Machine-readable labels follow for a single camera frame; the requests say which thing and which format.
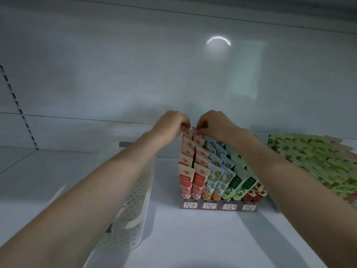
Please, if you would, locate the person's right hand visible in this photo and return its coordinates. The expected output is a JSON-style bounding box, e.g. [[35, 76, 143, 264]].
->
[[195, 110, 254, 149]]

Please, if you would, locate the person's right forearm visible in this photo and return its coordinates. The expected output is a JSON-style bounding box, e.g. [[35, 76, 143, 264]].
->
[[234, 134, 357, 268]]

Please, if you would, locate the clear divider tray with labels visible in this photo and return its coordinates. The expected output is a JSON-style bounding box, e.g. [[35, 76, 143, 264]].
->
[[181, 201, 258, 213]]

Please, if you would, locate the white metal shelf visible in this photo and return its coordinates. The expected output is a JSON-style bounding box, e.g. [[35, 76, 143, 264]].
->
[[0, 0, 357, 268]]

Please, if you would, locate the person's left forearm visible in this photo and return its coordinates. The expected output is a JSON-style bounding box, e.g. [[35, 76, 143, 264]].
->
[[0, 134, 168, 268]]

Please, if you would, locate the row of hand cream tubes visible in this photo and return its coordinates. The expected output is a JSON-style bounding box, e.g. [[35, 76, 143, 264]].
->
[[177, 127, 357, 209]]

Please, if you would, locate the white perforated plastic basket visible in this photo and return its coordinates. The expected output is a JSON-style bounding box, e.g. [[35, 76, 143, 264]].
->
[[84, 141, 158, 268]]

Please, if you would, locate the person's left hand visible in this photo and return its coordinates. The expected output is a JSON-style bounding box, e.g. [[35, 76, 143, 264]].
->
[[146, 110, 192, 146]]

